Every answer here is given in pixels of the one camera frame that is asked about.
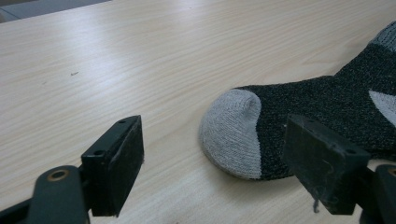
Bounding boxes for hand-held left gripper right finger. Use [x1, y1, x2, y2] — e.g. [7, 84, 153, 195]
[281, 114, 372, 217]

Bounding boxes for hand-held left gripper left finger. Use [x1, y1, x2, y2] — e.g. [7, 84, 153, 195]
[80, 114, 146, 218]

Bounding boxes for black and grey sock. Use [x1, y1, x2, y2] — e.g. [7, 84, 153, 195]
[198, 20, 396, 182]

